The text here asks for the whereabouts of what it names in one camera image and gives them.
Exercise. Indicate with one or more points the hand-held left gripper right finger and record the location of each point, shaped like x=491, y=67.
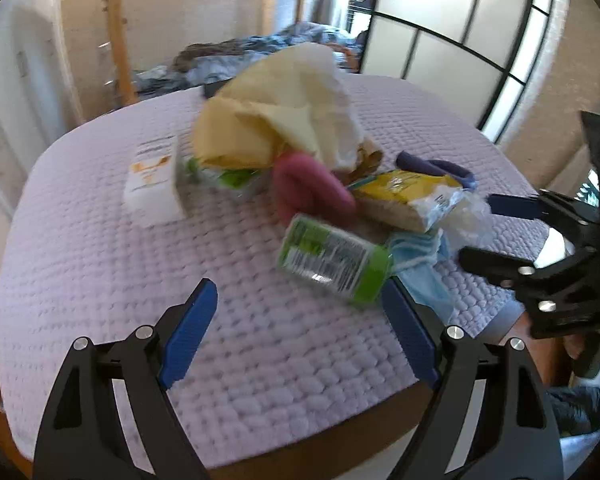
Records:
x=410, y=335

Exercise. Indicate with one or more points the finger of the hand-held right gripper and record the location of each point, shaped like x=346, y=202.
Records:
x=512, y=205
x=490, y=260

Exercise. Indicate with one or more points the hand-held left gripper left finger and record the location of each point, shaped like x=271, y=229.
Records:
x=190, y=340

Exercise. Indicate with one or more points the yellow tissue packet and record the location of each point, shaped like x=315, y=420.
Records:
x=400, y=192

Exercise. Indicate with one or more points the green labelled bottle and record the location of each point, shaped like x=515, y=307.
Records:
x=325, y=255

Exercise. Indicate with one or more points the blue face mask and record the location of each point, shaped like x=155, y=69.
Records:
x=420, y=280

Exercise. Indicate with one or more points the white cardboard box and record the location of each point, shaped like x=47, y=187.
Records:
x=152, y=190

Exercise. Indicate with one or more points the clear green plastic wrapper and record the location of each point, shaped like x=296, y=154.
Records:
x=225, y=177

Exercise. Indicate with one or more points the grey plastic bag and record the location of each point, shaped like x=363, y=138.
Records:
x=580, y=410

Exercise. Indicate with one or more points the black framed sliding screen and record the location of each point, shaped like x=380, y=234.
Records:
x=445, y=10

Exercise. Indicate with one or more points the brown paper bag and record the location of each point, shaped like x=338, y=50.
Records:
x=270, y=110

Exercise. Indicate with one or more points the brown cloth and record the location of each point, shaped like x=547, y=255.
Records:
x=205, y=55

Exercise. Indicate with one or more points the blue duvet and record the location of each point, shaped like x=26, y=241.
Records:
x=260, y=45

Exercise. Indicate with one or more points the white wardrobe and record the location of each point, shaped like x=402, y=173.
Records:
x=25, y=75

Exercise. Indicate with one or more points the wooden bunk bed frame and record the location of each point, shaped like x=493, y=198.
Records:
x=120, y=50

